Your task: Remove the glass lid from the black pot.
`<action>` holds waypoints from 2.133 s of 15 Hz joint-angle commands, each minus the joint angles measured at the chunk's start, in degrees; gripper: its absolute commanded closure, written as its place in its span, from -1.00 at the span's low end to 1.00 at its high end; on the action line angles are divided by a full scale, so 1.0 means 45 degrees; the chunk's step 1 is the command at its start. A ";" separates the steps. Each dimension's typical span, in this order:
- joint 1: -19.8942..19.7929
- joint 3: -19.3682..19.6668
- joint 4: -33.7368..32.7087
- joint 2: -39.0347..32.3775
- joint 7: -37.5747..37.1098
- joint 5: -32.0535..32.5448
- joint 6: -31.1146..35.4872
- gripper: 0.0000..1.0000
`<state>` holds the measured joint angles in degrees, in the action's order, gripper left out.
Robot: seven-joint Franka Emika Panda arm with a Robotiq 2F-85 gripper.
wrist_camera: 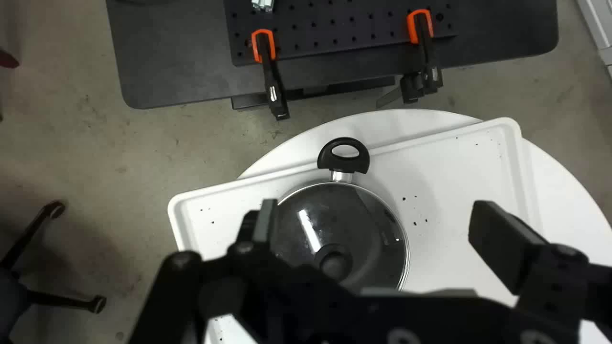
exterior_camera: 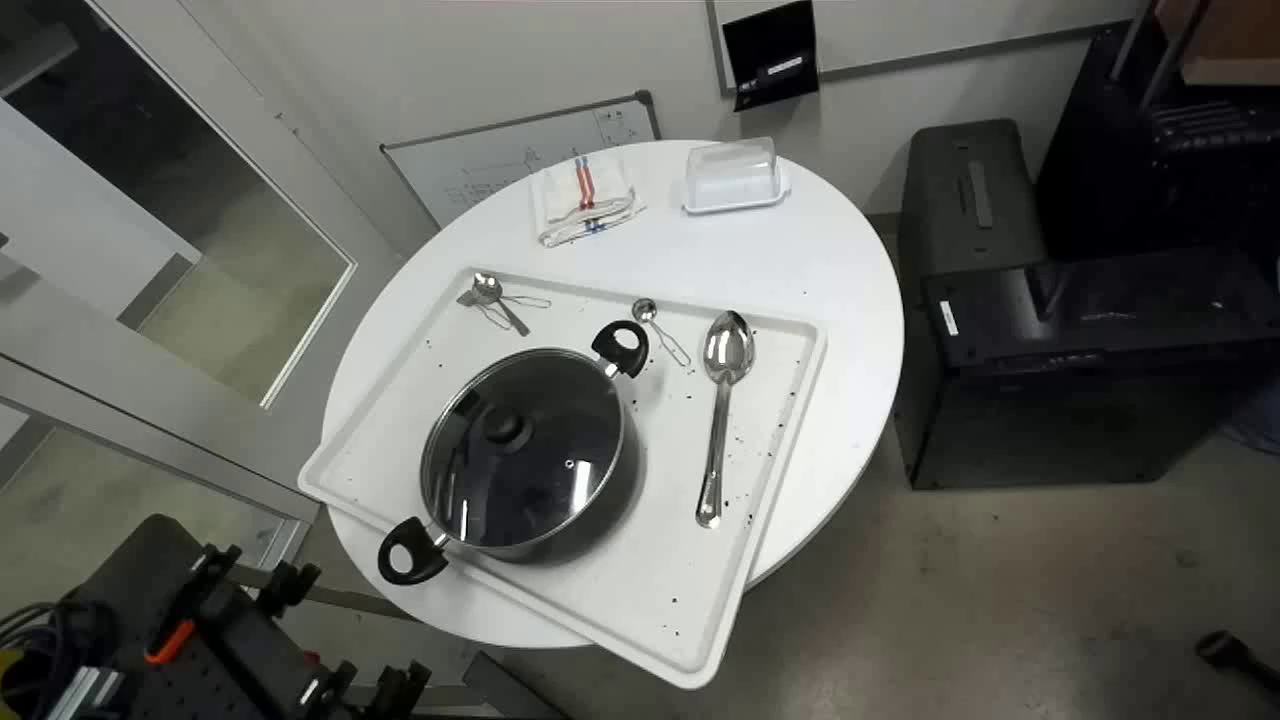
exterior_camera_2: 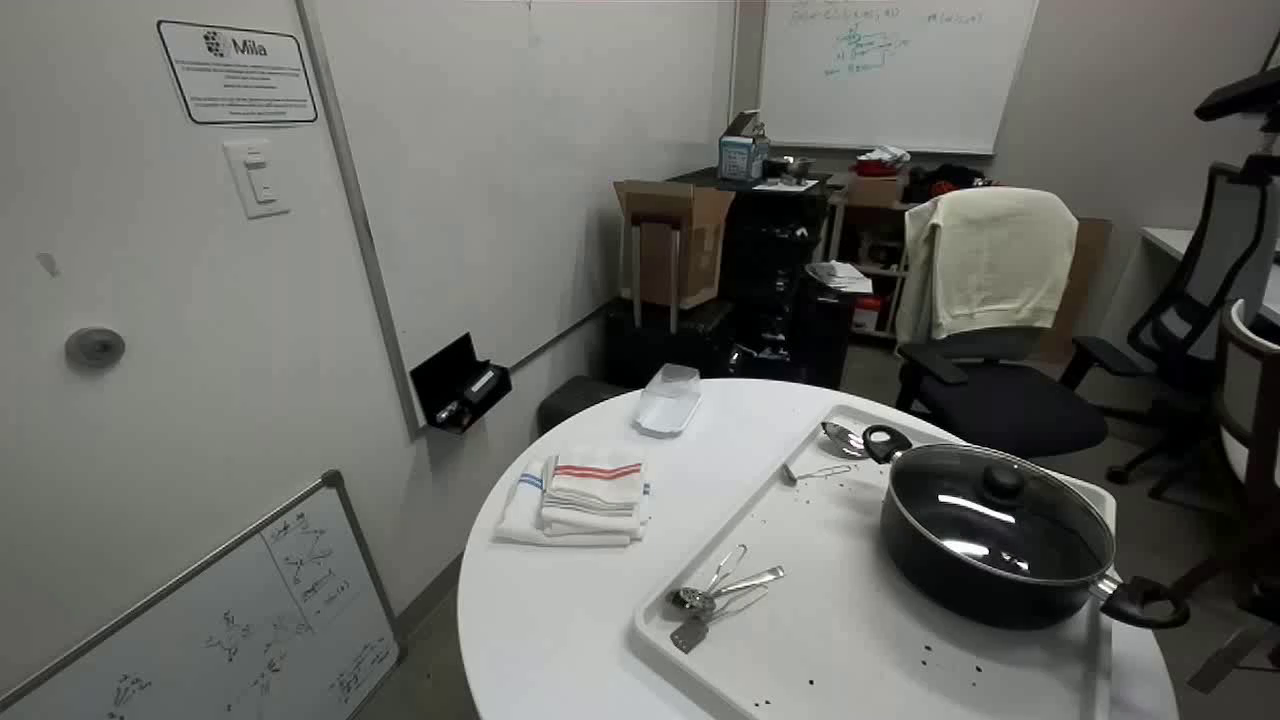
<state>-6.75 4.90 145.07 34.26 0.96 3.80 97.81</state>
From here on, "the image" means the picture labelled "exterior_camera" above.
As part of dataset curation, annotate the black wall-mounted device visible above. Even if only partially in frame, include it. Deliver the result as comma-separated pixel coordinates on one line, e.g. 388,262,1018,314
726,0,819,110

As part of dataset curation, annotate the glass lid with black knob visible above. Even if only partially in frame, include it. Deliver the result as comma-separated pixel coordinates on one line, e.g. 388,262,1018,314
422,350,633,557

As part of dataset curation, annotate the large silver serving spoon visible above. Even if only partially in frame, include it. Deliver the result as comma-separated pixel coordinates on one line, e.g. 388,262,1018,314
698,314,756,530

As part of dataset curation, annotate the black cabinet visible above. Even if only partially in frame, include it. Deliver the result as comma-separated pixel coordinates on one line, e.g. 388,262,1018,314
899,122,1275,494

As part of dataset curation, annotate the round white table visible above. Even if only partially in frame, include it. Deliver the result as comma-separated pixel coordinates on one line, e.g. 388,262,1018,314
326,139,906,583

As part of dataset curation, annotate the black pot with handles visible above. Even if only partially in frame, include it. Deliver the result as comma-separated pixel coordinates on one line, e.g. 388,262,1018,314
378,321,654,583

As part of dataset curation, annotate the whiteboard leaning on wall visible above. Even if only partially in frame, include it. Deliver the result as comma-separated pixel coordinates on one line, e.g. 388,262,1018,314
386,92,662,224

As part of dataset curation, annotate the black robot base with cables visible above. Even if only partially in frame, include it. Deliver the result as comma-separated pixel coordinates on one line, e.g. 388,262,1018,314
0,518,434,720

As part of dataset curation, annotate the clear plastic butter dish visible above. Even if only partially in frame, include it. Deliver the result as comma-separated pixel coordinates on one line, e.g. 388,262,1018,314
680,135,792,217

